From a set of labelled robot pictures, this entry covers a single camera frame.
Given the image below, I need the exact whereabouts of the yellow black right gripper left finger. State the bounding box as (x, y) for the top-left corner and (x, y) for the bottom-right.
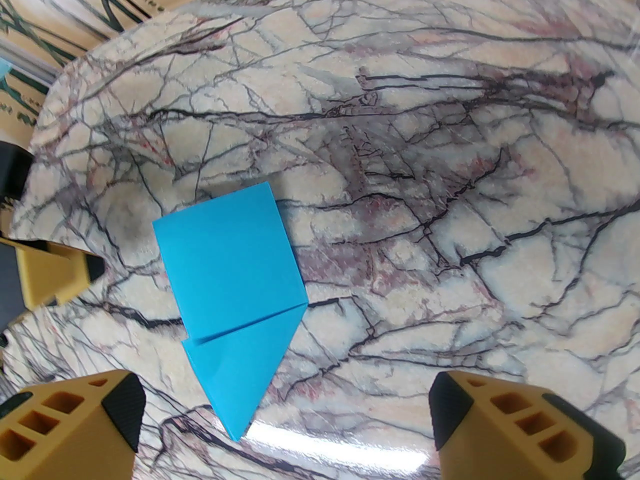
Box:
(0, 369), (146, 480)

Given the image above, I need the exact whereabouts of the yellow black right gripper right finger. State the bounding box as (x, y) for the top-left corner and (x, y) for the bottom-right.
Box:
(429, 371), (626, 480)

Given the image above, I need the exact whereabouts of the blue paper sheet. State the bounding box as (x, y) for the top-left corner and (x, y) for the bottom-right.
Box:
(152, 181), (310, 442)

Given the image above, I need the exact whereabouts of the aluminium frame post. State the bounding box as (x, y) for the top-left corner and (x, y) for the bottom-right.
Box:
(0, 37), (67, 88)

